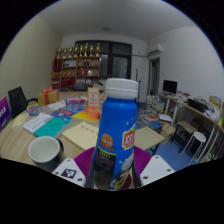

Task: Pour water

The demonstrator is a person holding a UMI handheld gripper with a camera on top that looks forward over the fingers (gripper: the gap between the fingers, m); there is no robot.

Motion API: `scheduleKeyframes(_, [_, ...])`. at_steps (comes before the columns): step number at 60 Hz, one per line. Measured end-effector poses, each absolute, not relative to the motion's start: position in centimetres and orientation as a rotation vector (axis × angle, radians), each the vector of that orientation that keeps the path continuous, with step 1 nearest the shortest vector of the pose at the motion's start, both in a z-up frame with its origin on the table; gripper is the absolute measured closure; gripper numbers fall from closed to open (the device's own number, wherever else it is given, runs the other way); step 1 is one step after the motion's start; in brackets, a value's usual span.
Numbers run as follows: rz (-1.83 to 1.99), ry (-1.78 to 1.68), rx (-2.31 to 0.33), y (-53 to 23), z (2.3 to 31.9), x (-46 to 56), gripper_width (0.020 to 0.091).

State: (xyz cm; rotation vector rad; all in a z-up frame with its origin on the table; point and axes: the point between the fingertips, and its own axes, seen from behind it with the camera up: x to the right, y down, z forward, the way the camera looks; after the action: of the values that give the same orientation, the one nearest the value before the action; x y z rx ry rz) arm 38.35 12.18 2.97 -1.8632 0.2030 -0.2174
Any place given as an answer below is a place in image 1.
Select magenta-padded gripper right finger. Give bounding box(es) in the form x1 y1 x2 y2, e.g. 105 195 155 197
132 145 176 188

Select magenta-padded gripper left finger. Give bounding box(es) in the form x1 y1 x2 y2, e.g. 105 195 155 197
52 146 97 189

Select blue white-capped drink bottle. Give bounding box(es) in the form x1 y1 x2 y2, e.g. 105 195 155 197
92 77 139 191

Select light wooden stool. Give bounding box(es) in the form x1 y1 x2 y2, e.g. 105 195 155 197
134 126 165 156

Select beige paper pad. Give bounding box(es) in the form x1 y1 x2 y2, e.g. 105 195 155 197
61 120 100 152

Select flat round red coaster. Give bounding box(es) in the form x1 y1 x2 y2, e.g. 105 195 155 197
120 173 133 190

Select black mug white inside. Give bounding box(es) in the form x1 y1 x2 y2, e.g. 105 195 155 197
27 135 65 173

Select teal book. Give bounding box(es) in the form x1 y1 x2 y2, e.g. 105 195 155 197
33 116 72 138

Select orange book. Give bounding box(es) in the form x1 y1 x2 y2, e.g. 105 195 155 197
71 106 102 123

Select pile of books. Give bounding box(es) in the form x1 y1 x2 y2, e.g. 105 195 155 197
138 94 174 133

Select blue colourful book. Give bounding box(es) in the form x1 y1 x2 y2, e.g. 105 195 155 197
50 104 86 120

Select brown wooden stool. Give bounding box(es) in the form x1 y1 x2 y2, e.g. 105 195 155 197
171 120 198 148

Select white round stool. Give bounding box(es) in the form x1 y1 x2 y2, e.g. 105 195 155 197
181 131 208 163

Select white booklet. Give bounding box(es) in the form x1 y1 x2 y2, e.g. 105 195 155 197
22 112 54 134

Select pink snack packet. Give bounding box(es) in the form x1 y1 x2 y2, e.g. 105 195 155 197
65 95 88 107

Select small wooden card stand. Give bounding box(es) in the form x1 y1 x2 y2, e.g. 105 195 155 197
87 87 101 108

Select wooden side desk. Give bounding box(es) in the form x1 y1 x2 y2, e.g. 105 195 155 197
159 93 224 161

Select blue red booklet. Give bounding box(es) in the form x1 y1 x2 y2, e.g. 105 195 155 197
25 105 43 117

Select yellow gift box red ribbon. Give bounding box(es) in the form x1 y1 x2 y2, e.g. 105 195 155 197
37 86 60 107

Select beige notebook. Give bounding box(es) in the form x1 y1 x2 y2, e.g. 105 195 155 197
11 113 30 129

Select black computer monitor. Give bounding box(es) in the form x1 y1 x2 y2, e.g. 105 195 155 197
162 79 179 95

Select black office chair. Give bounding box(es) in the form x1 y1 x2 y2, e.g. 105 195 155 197
7 86 38 119

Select wooden shelf unit with trophies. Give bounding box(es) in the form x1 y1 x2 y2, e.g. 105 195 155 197
50 43 102 90

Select dark glass window door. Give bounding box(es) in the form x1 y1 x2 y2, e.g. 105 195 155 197
74 40 133 83

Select white wall air conditioner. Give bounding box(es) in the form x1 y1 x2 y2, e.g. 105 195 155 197
146 43 164 57

